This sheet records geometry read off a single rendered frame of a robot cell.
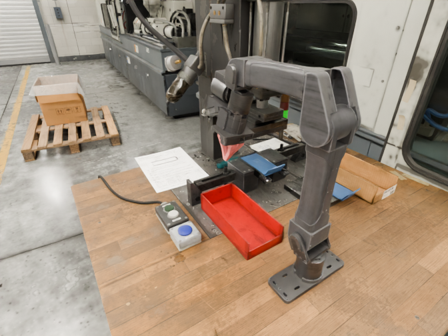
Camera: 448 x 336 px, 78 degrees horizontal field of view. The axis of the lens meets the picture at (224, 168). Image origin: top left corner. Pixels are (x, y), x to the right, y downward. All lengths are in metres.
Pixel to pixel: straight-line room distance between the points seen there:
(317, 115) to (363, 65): 0.95
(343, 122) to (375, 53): 0.90
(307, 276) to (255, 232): 0.20
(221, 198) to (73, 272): 1.39
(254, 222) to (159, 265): 0.30
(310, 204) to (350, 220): 0.36
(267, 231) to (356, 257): 0.24
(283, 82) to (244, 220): 0.45
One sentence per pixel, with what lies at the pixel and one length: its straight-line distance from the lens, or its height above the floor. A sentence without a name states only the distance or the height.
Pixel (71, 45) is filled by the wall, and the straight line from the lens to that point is 9.95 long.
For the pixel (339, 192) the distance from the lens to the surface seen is 1.01.
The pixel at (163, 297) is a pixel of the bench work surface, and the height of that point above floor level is 0.90.
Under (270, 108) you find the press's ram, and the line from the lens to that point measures 0.92.
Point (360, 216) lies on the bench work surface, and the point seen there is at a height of 0.90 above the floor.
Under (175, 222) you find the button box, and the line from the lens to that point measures 0.82.
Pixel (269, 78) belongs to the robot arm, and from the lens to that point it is 0.59.
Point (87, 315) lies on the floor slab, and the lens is 1.87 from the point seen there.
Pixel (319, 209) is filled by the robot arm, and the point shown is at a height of 1.11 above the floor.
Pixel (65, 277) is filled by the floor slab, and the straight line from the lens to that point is 2.10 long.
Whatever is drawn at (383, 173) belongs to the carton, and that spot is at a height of 0.96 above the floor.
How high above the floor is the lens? 1.47
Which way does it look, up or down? 31 degrees down
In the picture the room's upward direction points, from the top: straight up
